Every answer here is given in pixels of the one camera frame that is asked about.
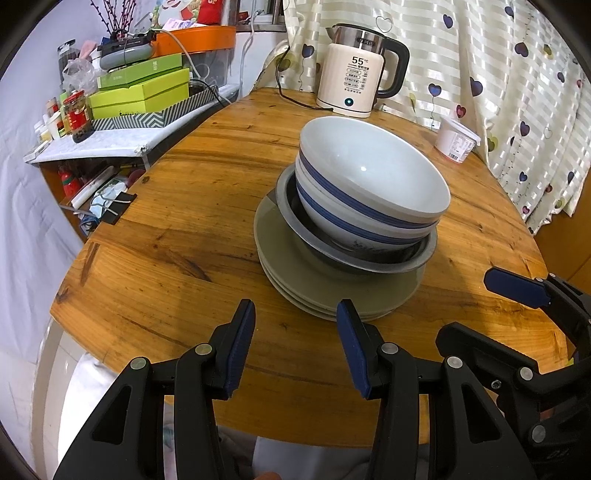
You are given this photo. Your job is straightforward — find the dark green flat box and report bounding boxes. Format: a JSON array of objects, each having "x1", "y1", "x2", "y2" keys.
[{"x1": 97, "y1": 53, "x2": 183, "y2": 91}]

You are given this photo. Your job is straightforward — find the stainless steel bowl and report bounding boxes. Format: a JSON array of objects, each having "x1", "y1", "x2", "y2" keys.
[{"x1": 276, "y1": 164, "x2": 438, "y2": 275}]

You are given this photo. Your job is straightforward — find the cream electric kettle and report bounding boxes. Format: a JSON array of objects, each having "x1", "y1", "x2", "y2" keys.
[{"x1": 316, "y1": 24, "x2": 411, "y2": 117}]

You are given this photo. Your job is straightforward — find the wooden cabinet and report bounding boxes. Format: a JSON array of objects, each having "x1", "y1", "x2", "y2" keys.
[{"x1": 534, "y1": 203, "x2": 591, "y2": 288}]

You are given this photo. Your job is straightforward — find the white plastic tub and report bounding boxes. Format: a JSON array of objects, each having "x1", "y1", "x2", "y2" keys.
[{"x1": 434, "y1": 116, "x2": 481, "y2": 163}]

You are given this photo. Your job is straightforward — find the colourful printed carton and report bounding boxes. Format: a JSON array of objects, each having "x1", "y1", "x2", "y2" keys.
[{"x1": 154, "y1": 0, "x2": 199, "y2": 31}]

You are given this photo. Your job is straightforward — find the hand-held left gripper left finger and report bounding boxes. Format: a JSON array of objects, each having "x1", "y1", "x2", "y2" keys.
[{"x1": 53, "y1": 299, "x2": 257, "y2": 480}]

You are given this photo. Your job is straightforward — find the red lidded jar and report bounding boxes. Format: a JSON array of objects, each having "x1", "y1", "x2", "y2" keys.
[{"x1": 62, "y1": 90, "x2": 94, "y2": 142}]

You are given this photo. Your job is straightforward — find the grey pouch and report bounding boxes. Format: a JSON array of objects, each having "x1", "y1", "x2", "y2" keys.
[{"x1": 99, "y1": 34, "x2": 156, "y2": 71}]

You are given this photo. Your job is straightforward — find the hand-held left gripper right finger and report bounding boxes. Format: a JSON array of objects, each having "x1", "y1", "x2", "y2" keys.
[{"x1": 336, "y1": 299, "x2": 539, "y2": 480}]

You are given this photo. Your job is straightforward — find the lime green flat box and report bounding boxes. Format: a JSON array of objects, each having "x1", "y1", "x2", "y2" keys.
[{"x1": 88, "y1": 68, "x2": 191, "y2": 118}]

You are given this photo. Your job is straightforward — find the black binder clip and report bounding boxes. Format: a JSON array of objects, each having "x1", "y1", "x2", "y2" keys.
[{"x1": 104, "y1": 193, "x2": 138, "y2": 225}]

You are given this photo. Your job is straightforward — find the white shelf board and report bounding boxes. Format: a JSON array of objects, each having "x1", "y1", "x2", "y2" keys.
[{"x1": 24, "y1": 99, "x2": 232, "y2": 165}]

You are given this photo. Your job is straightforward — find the red package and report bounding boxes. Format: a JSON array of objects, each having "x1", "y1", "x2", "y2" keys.
[{"x1": 196, "y1": 0, "x2": 225, "y2": 27}]

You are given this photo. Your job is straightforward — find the zigzag patterned box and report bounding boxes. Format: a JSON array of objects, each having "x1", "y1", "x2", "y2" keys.
[{"x1": 92, "y1": 85, "x2": 218, "y2": 131}]

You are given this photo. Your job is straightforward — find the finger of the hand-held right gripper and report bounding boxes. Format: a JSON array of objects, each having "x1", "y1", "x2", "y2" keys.
[
  {"x1": 484, "y1": 267, "x2": 591, "y2": 352},
  {"x1": 435, "y1": 322, "x2": 575, "y2": 444}
]

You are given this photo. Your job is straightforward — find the orange lidded clear container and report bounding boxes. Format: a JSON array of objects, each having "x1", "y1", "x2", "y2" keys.
[{"x1": 157, "y1": 25, "x2": 254, "y2": 108}]

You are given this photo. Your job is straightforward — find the white bowl with blue stripe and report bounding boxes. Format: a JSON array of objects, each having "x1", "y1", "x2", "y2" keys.
[
  {"x1": 299, "y1": 116, "x2": 451, "y2": 227},
  {"x1": 294, "y1": 157, "x2": 439, "y2": 252}
]

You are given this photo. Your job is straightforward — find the black kettle power cord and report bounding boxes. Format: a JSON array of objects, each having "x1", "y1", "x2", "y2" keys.
[{"x1": 274, "y1": 45, "x2": 334, "y2": 112}]

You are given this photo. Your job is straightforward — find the clear plastic bag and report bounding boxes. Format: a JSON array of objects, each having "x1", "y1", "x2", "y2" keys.
[{"x1": 61, "y1": 58, "x2": 100, "y2": 94}]

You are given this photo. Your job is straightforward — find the orange lidded storage box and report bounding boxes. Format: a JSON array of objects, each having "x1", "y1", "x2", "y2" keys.
[{"x1": 152, "y1": 25, "x2": 242, "y2": 100}]

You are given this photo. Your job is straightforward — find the white paper roll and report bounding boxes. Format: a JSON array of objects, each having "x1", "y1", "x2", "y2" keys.
[{"x1": 69, "y1": 165, "x2": 117, "y2": 207}]

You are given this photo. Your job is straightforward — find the heart print curtain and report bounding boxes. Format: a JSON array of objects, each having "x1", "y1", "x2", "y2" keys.
[{"x1": 281, "y1": 0, "x2": 586, "y2": 236}]

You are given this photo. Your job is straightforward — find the purple budded branches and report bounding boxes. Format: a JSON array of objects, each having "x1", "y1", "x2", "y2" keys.
[{"x1": 90, "y1": 0, "x2": 139, "y2": 36}]

